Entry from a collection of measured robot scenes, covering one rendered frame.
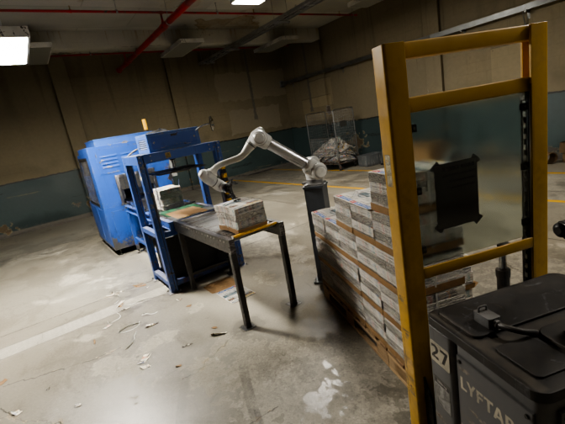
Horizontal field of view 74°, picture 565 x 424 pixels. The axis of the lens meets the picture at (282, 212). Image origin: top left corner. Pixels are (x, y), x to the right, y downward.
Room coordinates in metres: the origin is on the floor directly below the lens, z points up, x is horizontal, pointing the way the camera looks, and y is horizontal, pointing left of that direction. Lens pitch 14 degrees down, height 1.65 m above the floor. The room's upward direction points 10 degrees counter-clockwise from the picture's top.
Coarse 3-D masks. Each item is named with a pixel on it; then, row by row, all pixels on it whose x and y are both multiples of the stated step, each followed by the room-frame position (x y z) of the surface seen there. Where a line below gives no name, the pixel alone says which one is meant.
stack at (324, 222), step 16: (320, 224) 3.01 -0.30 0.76; (320, 240) 3.07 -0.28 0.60; (336, 240) 2.70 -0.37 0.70; (352, 240) 2.41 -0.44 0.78; (320, 256) 3.15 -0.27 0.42; (336, 256) 2.74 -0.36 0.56; (352, 256) 2.44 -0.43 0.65; (368, 256) 2.20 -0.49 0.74; (352, 272) 2.46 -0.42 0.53; (336, 288) 2.85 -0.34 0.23; (368, 288) 2.25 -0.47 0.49; (336, 304) 2.97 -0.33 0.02; (352, 304) 2.56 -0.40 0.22; (368, 304) 2.28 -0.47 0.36; (352, 320) 2.60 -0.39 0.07; (368, 320) 2.31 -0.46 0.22; (384, 336) 2.10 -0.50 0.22; (384, 352) 2.12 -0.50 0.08
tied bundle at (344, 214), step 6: (354, 192) 2.65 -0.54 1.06; (360, 192) 2.61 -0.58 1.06; (366, 192) 2.58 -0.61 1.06; (336, 198) 2.59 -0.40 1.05; (342, 198) 2.52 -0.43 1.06; (348, 198) 2.49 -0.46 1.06; (354, 198) 2.46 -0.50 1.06; (360, 198) 2.43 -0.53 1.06; (336, 204) 2.61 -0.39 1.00; (342, 204) 2.50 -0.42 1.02; (348, 204) 2.39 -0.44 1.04; (336, 210) 2.63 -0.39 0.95; (342, 210) 2.52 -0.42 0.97; (348, 210) 2.41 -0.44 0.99; (336, 216) 2.64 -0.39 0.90; (342, 216) 2.53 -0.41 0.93; (348, 216) 2.43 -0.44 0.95; (342, 222) 2.54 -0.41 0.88; (348, 222) 2.44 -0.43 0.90
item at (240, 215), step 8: (248, 200) 3.16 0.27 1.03; (256, 200) 3.11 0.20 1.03; (232, 208) 2.99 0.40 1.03; (240, 208) 2.97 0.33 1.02; (248, 208) 3.01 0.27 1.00; (256, 208) 3.06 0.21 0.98; (232, 216) 2.98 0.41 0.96; (240, 216) 2.96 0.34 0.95; (248, 216) 2.99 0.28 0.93; (256, 216) 3.05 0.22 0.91; (264, 216) 3.08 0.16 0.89; (232, 224) 3.02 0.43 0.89; (240, 224) 2.95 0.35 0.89; (248, 224) 3.00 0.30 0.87; (256, 224) 3.05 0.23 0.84
